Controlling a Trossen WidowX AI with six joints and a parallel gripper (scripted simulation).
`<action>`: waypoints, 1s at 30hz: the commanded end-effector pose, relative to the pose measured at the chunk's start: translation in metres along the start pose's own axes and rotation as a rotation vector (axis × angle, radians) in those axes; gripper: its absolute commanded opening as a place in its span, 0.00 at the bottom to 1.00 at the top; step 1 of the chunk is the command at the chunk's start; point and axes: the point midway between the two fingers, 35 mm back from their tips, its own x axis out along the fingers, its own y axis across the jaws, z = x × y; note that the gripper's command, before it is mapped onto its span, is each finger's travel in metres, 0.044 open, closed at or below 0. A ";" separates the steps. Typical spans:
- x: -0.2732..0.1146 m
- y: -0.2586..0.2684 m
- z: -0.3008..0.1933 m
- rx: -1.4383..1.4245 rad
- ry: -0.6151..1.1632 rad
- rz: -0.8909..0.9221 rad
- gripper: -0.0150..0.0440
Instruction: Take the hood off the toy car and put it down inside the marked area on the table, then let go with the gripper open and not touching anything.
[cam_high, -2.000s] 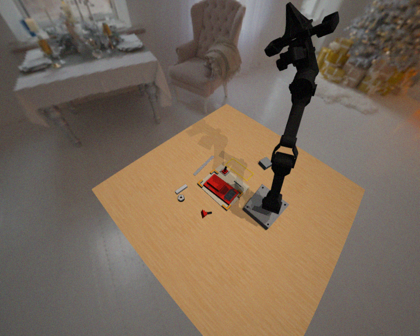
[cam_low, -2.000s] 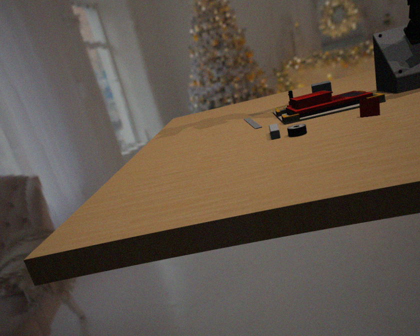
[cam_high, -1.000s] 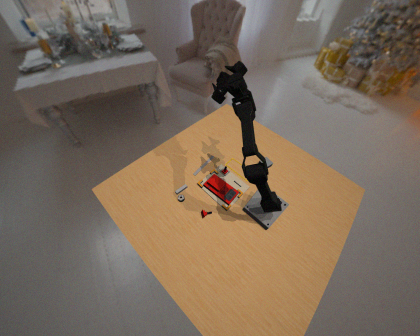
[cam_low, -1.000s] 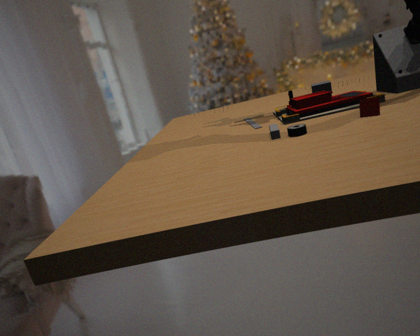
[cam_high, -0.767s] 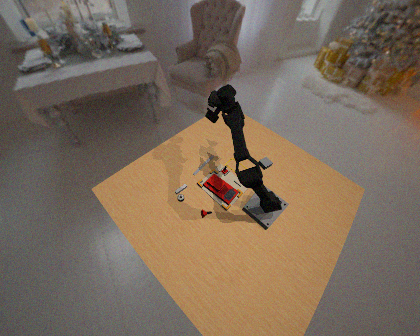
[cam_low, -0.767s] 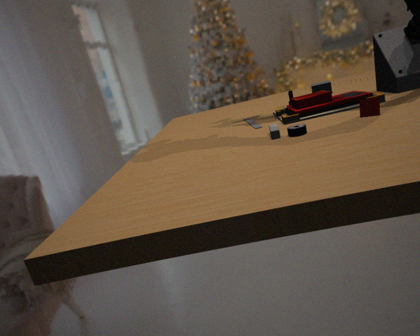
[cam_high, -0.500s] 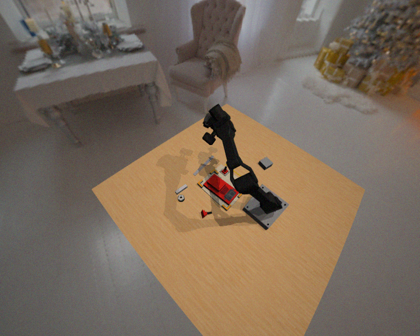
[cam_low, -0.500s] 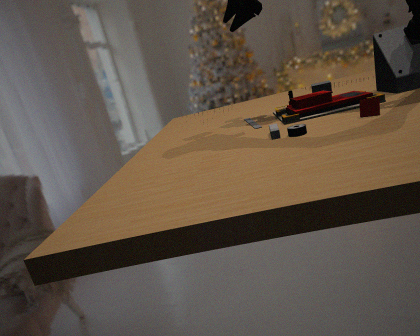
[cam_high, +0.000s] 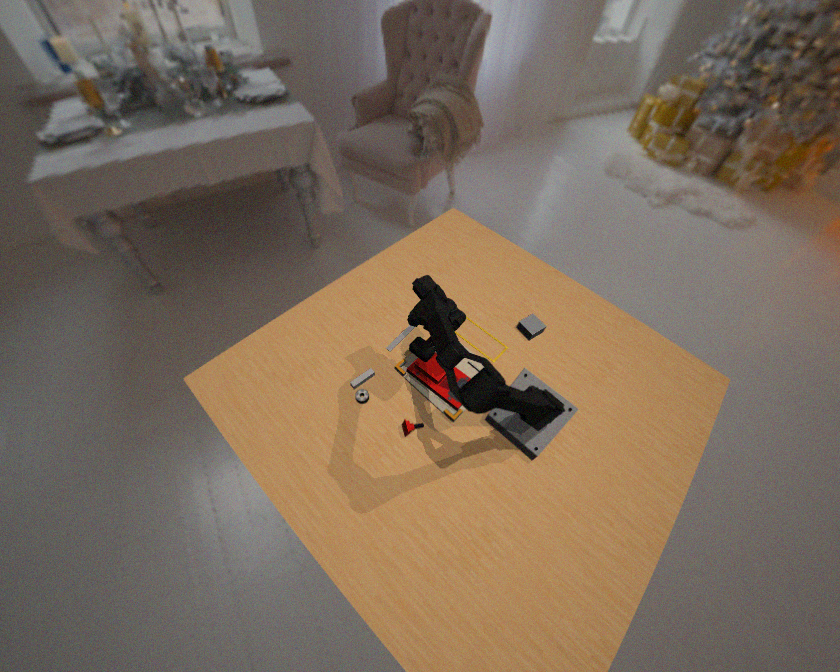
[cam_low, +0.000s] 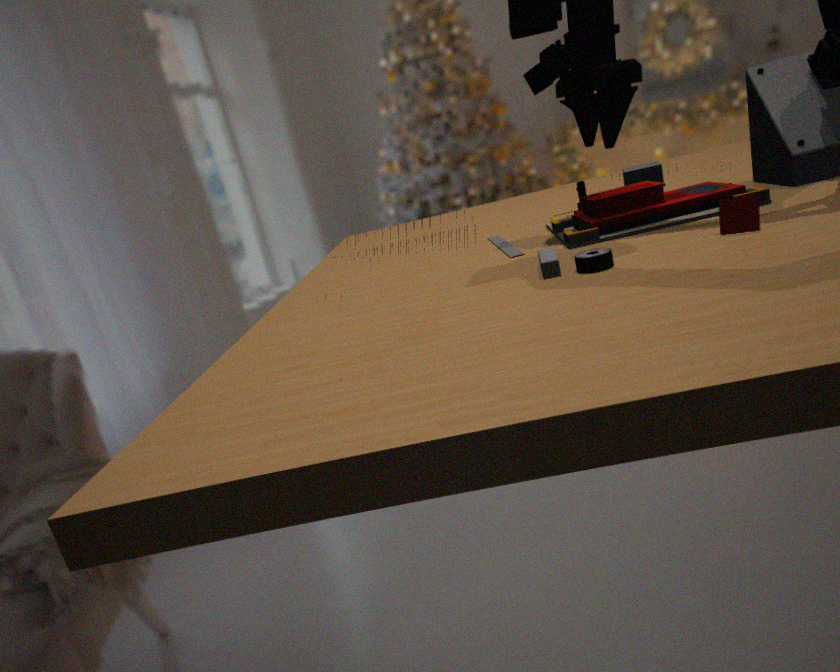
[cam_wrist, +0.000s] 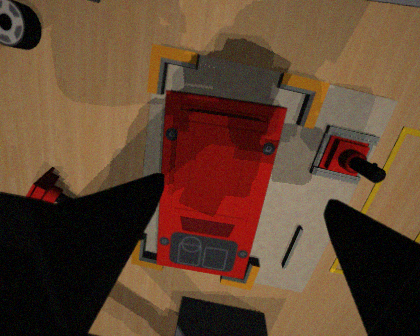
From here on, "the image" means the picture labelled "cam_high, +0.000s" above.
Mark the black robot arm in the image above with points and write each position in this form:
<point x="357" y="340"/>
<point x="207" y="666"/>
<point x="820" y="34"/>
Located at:
<point x="487" y="389"/>

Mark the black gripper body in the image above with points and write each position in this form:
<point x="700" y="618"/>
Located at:
<point x="423" y="349"/>

